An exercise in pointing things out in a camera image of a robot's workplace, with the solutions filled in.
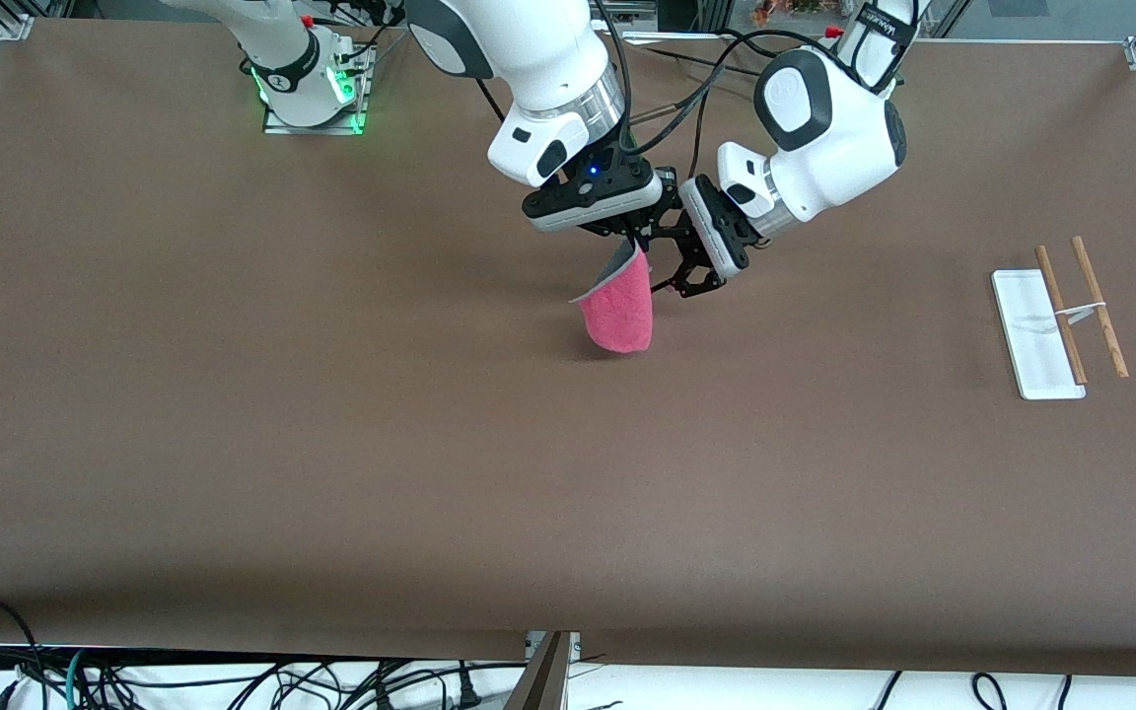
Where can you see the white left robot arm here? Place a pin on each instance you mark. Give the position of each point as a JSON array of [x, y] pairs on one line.
[[834, 138]]

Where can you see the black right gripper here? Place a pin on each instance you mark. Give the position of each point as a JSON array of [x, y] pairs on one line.
[[613, 158]]

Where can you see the small white rack connector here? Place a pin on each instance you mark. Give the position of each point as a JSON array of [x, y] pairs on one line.
[[1081, 314]]

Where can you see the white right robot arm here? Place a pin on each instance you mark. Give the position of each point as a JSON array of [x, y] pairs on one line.
[[538, 59]]

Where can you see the grey table support post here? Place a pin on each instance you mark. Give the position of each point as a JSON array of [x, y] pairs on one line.
[[543, 675]]

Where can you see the orange red background clutter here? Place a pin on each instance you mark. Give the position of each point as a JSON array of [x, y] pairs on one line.
[[790, 8]]

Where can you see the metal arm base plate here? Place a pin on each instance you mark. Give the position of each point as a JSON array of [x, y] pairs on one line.
[[317, 126]]

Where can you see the pink and grey towel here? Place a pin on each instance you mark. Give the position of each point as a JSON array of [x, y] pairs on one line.
[[619, 316]]

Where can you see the white rack base plate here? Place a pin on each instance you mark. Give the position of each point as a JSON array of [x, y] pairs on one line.
[[1036, 340]]

